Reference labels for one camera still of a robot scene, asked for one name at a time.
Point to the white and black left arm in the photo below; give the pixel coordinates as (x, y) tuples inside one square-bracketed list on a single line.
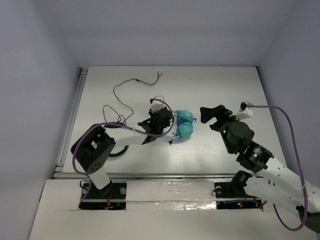
[(95, 146)]

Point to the teal cat ear headphones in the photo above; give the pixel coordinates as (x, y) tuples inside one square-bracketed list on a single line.
[(185, 121)]

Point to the aluminium left rail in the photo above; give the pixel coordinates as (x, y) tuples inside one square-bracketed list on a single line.
[(83, 71)]

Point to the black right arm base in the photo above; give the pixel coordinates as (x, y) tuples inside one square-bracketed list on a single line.
[(231, 195)]

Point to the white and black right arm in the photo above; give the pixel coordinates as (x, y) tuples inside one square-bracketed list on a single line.
[(264, 176)]

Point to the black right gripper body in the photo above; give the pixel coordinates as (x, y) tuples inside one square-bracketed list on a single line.
[(223, 125)]

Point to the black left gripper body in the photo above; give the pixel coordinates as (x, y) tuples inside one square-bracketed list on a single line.
[(161, 117)]

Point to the white front cover board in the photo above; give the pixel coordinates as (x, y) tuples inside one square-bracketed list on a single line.
[(59, 218)]

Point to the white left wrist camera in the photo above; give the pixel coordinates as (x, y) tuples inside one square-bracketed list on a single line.
[(156, 105)]

